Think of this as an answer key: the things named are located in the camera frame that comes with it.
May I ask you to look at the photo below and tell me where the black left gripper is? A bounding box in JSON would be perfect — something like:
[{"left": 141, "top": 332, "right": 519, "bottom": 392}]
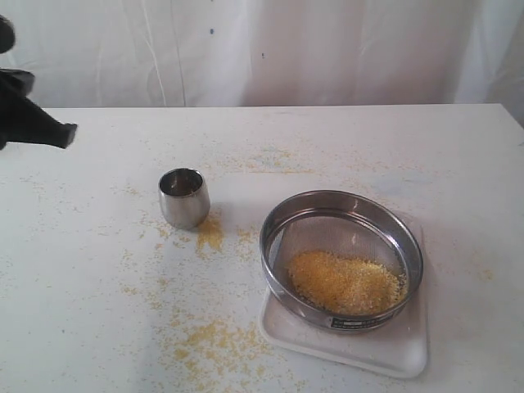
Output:
[{"left": 1, "top": 16, "right": 78, "bottom": 149}]

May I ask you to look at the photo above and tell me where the stainless steel cup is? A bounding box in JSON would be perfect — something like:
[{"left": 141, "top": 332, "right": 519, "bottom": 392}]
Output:
[{"left": 158, "top": 168, "right": 210, "bottom": 229}]

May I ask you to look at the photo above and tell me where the round steel mesh sieve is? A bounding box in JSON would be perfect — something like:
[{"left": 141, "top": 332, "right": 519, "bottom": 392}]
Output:
[{"left": 260, "top": 190, "right": 424, "bottom": 333}]

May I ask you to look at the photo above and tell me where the yellow grain powder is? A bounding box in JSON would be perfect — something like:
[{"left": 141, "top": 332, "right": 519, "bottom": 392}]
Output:
[{"left": 287, "top": 251, "right": 406, "bottom": 316}]

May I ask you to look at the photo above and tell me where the white backdrop curtain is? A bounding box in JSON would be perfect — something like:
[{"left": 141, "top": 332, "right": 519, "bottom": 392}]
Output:
[{"left": 1, "top": 1, "right": 523, "bottom": 107}]

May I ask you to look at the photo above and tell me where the white plastic tray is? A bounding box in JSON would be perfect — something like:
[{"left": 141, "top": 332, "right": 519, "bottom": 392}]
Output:
[{"left": 259, "top": 204, "right": 430, "bottom": 378}]

